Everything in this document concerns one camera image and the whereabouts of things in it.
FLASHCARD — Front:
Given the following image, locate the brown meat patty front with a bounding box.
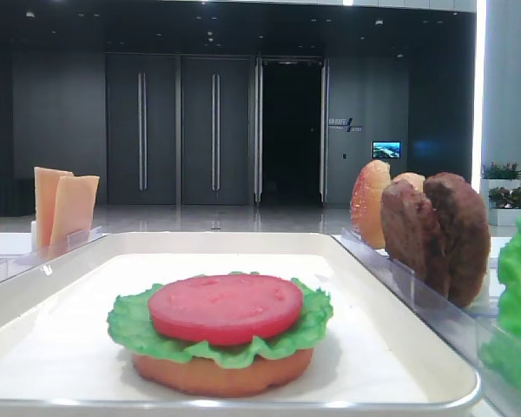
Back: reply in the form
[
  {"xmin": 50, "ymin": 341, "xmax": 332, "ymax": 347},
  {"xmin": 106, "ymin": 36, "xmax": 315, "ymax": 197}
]
[{"xmin": 380, "ymin": 180, "xmax": 450, "ymax": 296}]

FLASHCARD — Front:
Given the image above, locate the brown meat patty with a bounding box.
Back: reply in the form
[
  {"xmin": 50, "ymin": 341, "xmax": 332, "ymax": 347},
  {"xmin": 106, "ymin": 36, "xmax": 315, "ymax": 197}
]
[
  {"xmin": 380, "ymin": 180, "xmax": 450, "ymax": 296},
  {"xmin": 423, "ymin": 172, "xmax": 491, "ymax": 308}
]

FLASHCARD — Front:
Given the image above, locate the red tomato slice on tray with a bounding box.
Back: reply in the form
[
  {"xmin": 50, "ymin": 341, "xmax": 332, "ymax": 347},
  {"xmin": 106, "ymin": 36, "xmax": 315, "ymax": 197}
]
[{"xmin": 148, "ymin": 274, "xmax": 303, "ymax": 346}]

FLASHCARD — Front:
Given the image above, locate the green lettuce leaf on tray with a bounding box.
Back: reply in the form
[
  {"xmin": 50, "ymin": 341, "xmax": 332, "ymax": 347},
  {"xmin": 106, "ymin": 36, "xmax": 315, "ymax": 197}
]
[{"xmin": 107, "ymin": 277, "xmax": 333, "ymax": 369}]

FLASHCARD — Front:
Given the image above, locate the orange cheese slice near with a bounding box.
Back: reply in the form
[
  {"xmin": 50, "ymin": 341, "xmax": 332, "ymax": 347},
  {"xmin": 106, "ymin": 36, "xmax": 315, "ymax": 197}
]
[{"xmin": 49, "ymin": 175, "xmax": 100, "ymax": 246}]

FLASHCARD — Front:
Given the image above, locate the orange cheese slice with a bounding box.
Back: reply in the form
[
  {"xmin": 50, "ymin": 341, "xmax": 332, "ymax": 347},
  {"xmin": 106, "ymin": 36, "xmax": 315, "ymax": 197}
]
[
  {"xmin": 49, "ymin": 175, "xmax": 100, "ymax": 246},
  {"xmin": 34, "ymin": 167, "xmax": 74, "ymax": 249}
]

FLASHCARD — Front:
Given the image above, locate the brown meat patty rear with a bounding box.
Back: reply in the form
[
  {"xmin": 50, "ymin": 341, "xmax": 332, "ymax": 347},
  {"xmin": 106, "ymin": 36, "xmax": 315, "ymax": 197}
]
[{"xmin": 423, "ymin": 172, "xmax": 491, "ymax": 308}]

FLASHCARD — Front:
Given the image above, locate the orange cheese slice far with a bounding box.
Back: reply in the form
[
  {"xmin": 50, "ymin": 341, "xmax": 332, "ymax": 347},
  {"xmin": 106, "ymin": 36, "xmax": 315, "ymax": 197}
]
[{"xmin": 34, "ymin": 167, "xmax": 74, "ymax": 249}]

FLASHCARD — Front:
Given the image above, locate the green lettuce leaf in rack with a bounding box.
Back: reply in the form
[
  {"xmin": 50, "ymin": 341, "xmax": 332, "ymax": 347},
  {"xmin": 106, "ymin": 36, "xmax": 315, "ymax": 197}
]
[{"xmin": 481, "ymin": 217, "xmax": 521, "ymax": 390}]

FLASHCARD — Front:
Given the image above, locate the sesame top bun far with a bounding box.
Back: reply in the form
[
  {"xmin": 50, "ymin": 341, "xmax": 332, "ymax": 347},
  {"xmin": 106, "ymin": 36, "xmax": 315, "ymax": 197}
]
[{"xmin": 350, "ymin": 160, "xmax": 391, "ymax": 249}]

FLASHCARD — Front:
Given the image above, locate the sesame bun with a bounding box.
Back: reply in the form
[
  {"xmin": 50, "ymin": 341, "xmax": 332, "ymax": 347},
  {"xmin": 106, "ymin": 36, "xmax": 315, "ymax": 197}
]
[
  {"xmin": 350, "ymin": 160, "xmax": 391, "ymax": 249},
  {"xmin": 392, "ymin": 172, "xmax": 425, "ymax": 192}
]

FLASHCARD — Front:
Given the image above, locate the dark double door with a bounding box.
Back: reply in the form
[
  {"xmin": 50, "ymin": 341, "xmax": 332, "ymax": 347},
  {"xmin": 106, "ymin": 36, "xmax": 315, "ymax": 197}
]
[{"xmin": 107, "ymin": 54, "xmax": 254, "ymax": 205}]

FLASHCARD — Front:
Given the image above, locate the sesame top bun near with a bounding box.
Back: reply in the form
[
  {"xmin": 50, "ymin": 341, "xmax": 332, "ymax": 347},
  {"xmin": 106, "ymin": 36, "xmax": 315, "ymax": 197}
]
[{"xmin": 392, "ymin": 172, "xmax": 425, "ymax": 192}]

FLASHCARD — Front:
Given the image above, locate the bottom bun slice on tray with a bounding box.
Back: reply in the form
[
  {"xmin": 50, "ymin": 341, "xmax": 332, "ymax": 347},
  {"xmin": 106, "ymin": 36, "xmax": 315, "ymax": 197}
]
[{"xmin": 132, "ymin": 348, "xmax": 313, "ymax": 398}]

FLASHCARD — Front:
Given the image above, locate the potted plant lower planter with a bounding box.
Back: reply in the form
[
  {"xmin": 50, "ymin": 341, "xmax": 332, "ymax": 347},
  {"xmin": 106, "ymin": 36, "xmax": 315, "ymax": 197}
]
[{"xmin": 488, "ymin": 187, "xmax": 521, "ymax": 227}]

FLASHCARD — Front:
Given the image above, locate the potted plant planter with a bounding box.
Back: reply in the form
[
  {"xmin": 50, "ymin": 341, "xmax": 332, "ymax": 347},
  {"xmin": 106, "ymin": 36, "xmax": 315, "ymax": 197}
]
[
  {"xmin": 488, "ymin": 187, "xmax": 521, "ymax": 227},
  {"xmin": 480, "ymin": 162, "xmax": 521, "ymax": 197}
]

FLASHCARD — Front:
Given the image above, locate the potted plant upper planter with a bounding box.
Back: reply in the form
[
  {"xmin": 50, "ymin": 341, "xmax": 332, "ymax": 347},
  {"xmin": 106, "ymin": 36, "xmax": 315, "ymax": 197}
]
[{"xmin": 480, "ymin": 162, "xmax": 521, "ymax": 197}]

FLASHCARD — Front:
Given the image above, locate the white rectangular serving tray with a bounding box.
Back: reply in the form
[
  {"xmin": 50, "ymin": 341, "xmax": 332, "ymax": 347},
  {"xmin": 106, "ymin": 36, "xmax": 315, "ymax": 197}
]
[{"xmin": 0, "ymin": 232, "xmax": 481, "ymax": 416}]

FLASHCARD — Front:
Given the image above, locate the clear acrylic left rack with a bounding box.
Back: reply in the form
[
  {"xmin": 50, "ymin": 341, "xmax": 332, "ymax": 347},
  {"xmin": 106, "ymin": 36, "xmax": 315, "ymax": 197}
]
[{"xmin": 0, "ymin": 227, "xmax": 106, "ymax": 283}]

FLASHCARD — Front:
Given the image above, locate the clear acrylic rack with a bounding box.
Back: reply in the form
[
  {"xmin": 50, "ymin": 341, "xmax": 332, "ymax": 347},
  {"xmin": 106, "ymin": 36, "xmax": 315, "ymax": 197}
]
[
  {"xmin": 0, "ymin": 227, "xmax": 106, "ymax": 283},
  {"xmin": 338, "ymin": 228, "xmax": 521, "ymax": 416}
]

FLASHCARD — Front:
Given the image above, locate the clear acrylic right rack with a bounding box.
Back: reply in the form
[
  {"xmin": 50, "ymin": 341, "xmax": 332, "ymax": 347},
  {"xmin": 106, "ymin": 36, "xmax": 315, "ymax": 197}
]
[{"xmin": 338, "ymin": 228, "xmax": 521, "ymax": 416}]

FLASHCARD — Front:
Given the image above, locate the small wall monitor screen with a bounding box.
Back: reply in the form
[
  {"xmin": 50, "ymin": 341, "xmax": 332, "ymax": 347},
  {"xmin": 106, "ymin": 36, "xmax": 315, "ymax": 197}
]
[{"xmin": 372, "ymin": 141, "xmax": 401, "ymax": 159}]

